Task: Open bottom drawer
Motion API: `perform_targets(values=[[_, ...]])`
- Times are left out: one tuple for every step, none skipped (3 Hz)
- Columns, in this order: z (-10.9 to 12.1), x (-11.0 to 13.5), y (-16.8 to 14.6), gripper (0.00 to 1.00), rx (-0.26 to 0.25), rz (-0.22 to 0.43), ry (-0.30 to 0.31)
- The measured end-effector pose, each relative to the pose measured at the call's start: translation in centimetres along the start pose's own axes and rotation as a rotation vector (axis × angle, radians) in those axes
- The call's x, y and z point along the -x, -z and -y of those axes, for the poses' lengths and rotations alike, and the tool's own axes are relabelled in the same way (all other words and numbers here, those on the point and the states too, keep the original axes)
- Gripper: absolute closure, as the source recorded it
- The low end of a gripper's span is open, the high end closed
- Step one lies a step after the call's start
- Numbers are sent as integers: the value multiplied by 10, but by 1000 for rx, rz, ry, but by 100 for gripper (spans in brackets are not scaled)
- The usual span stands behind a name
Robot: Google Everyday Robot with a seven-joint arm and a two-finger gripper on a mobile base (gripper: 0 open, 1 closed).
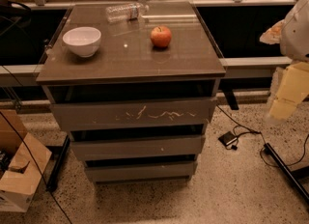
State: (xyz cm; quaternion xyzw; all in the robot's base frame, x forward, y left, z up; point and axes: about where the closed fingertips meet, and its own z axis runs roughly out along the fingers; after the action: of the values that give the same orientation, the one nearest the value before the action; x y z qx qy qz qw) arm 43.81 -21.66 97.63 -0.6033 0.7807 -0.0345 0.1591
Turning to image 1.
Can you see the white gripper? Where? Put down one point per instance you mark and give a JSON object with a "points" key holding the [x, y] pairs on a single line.
{"points": [[296, 36]]}

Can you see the grey bottom drawer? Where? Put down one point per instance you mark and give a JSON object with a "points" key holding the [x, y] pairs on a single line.
{"points": [[141, 172]]}

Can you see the grey drawer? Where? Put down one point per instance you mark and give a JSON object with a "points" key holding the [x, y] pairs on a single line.
{"points": [[141, 172], [135, 148], [122, 114]]}

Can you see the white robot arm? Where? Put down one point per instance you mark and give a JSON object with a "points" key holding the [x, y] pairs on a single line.
{"points": [[295, 33]]}

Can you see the grey top drawer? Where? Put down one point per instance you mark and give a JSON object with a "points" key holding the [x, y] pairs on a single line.
{"points": [[122, 114]]}

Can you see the grey middle drawer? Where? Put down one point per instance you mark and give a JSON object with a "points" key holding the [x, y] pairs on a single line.
{"points": [[135, 148]]}

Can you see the grey drawer cabinet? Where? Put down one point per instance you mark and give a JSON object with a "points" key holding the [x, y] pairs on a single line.
{"points": [[127, 67]]}

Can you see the black power adapter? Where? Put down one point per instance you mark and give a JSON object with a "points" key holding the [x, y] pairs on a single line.
{"points": [[227, 139]]}

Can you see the red apple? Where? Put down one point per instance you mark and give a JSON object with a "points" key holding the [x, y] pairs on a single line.
{"points": [[161, 36]]}

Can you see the black floor bar right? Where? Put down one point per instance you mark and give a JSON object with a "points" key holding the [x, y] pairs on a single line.
{"points": [[292, 176]]}

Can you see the black floor bar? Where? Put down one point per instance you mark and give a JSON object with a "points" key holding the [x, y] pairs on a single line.
{"points": [[58, 155], [292, 176]]}

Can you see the clear plastic water bottle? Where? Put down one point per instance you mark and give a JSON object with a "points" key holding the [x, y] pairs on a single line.
{"points": [[125, 12]]}

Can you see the white ceramic bowl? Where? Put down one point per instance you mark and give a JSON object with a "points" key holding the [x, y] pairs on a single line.
{"points": [[83, 41]]}

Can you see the black floor bar left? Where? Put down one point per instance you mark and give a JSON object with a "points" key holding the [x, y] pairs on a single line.
{"points": [[58, 155]]}

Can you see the black bag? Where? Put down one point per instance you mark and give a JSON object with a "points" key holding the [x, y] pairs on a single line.
{"points": [[12, 13]]}

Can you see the brown cardboard box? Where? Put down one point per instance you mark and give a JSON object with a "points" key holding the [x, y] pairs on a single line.
{"points": [[27, 160]]}

